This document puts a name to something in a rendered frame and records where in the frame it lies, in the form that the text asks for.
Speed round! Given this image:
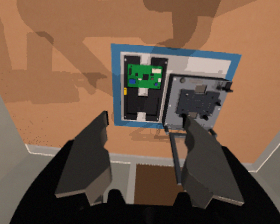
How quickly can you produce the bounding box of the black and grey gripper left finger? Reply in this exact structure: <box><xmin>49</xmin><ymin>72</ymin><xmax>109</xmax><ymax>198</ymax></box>
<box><xmin>9</xmin><ymin>111</ymin><xmax>112</xmax><ymax>224</ymax></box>

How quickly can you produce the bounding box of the green circuit board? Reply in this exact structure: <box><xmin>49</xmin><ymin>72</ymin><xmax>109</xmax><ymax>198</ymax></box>
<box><xmin>127</xmin><ymin>64</ymin><xmax>163</xmax><ymax>89</ymax></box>

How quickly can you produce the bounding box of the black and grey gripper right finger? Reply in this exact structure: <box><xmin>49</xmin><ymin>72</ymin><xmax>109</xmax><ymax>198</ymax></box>
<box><xmin>181</xmin><ymin>114</ymin><xmax>280</xmax><ymax>224</ymax></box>

